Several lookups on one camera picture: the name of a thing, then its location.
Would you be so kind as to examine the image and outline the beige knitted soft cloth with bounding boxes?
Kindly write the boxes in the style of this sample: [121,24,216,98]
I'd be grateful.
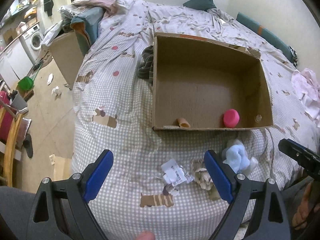
[190,159,221,201]

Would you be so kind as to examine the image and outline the light blue fluffy sock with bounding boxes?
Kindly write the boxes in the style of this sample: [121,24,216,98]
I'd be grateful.
[221,139,258,176]

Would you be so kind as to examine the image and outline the clear plastic packet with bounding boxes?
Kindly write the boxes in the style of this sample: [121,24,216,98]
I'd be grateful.
[161,159,194,187]

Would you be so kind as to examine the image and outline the pink rubber duck toy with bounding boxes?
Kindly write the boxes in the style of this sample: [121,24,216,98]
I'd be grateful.
[223,109,240,128]

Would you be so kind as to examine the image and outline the patterned dog print bedspread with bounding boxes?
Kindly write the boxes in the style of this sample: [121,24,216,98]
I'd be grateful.
[72,0,319,239]

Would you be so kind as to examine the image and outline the small tan rubber toy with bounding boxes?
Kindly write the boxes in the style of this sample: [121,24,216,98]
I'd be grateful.
[177,118,190,128]

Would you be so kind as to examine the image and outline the pink white crumpled garment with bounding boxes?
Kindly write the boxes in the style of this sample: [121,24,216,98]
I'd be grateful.
[291,68,319,127]

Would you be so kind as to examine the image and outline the wooden chair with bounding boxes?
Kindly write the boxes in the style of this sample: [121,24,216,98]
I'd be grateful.
[1,101,29,187]

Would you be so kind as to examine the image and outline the open cardboard box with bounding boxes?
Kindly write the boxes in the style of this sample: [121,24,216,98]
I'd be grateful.
[152,33,273,131]

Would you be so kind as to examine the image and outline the red suitcase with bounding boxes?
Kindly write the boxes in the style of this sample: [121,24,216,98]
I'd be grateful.
[0,91,13,141]

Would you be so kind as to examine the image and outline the green plastic dustpan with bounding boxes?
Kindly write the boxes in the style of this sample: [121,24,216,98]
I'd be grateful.
[17,76,34,92]

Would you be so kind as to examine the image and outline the dark striped cloth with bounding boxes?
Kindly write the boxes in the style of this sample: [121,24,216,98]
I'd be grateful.
[137,45,153,84]

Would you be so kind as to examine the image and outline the teal headboard cushion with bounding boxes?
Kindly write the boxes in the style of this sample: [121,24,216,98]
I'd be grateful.
[236,12,298,67]

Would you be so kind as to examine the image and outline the tall cardboard box bedside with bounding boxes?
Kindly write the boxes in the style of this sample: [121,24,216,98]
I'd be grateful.
[49,32,93,90]

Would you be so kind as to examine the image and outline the white washing machine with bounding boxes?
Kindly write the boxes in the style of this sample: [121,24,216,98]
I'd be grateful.
[19,23,43,64]

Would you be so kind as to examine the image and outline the pile of crumpled bedding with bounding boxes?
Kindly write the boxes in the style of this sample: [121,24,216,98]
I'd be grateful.
[42,0,135,50]

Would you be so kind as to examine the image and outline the dark green pillow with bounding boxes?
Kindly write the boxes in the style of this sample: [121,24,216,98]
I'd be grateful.
[183,0,216,11]

